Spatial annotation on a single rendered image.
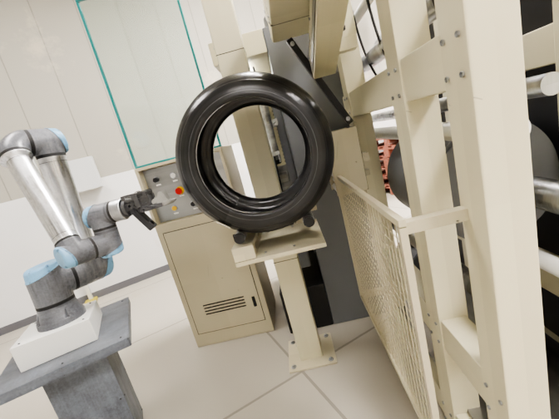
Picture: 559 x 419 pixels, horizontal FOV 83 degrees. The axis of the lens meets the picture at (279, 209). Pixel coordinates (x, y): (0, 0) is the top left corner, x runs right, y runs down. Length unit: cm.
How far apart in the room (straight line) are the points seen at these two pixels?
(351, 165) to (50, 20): 365
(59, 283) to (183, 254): 73
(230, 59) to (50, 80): 292
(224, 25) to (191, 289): 154
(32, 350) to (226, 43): 153
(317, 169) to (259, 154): 47
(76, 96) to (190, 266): 263
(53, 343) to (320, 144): 135
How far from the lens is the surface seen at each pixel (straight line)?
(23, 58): 435
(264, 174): 155
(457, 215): 81
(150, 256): 419
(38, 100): 424
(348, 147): 150
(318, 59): 136
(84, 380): 178
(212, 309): 225
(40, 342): 170
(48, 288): 170
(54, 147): 174
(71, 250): 142
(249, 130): 155
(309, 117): 114
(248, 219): 118
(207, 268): 212
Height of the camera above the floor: 124
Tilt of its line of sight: 13 degrees down
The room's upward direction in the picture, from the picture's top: 15 degrees counter-clockwise
